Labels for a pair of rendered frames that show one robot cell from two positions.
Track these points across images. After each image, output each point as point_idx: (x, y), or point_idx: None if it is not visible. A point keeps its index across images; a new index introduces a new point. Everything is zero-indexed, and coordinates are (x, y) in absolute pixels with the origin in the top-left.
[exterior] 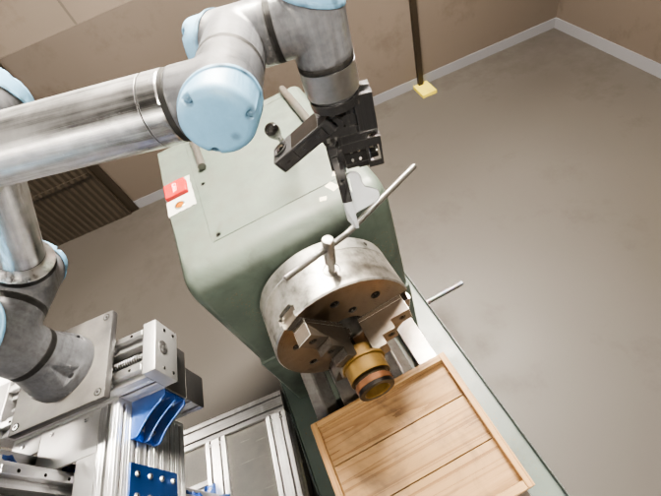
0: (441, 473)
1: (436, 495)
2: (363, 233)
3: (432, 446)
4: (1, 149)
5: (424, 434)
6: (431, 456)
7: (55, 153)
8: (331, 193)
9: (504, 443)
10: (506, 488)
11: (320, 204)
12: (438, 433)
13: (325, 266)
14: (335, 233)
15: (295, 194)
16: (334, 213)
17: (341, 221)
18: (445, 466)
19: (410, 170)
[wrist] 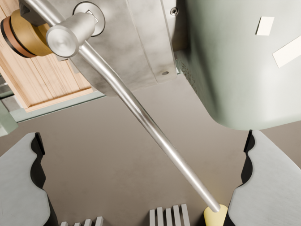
0: (28, 61)
1: (15, 54)
2: (195, 69)
3: (45, 60)
4: None
5: (52, 56)
6: (39, 58)
7: None
8: (268, 49)
9: (46, 105)
10: (26, 96)
11: (253, 16)
12: (53, 66)
13: (99, 7)
14: (193, 32)
15: None
16: (220, 44)
17: (204, 50)
18: (33, 65)
19: (206, 203)
